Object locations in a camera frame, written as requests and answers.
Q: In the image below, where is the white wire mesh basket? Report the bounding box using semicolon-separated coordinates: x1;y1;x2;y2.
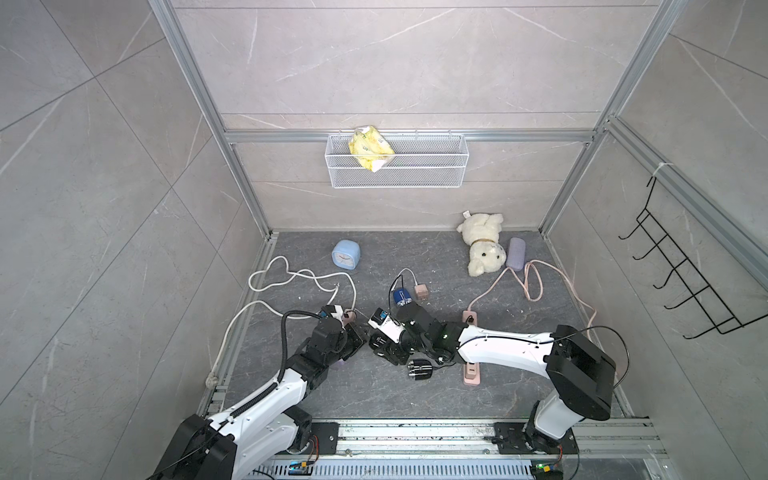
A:
325;133;469;189

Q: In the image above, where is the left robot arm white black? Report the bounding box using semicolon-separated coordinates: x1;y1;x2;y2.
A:
150;305;365;479

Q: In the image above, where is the white power cable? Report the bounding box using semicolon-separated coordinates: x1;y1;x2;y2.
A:
205;255;358;390

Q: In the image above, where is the pink power cable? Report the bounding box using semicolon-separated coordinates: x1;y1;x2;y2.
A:
466;259;619;361

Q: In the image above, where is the light blue alarm clock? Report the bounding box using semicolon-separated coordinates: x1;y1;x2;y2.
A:
331;239;361;270

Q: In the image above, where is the pink charger plug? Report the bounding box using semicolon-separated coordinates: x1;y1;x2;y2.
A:
414;284;429;302

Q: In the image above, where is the pink power strip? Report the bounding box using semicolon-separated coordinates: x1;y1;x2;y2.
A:
462;310;481;386

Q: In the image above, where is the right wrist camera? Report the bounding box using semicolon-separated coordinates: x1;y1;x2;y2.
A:
368;308;405;343

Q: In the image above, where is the yellow wet wipes pack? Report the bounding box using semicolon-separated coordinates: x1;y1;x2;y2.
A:
348;126;395;173

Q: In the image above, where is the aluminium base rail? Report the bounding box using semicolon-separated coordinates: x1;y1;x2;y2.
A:
161;418;667;480

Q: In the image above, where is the black wall hook rack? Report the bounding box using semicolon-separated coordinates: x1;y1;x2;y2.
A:
618;176;767;340

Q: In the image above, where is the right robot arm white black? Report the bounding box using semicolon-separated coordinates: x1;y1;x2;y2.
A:
368;302;616;454

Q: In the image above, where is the cream teddy bear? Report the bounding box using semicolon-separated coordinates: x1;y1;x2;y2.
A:
456;211;507;277

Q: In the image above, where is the black shaver power plug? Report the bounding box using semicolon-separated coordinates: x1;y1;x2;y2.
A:
407;359;435;381

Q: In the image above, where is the lavender oval case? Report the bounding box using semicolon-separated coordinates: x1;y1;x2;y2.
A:
505;237;526;272

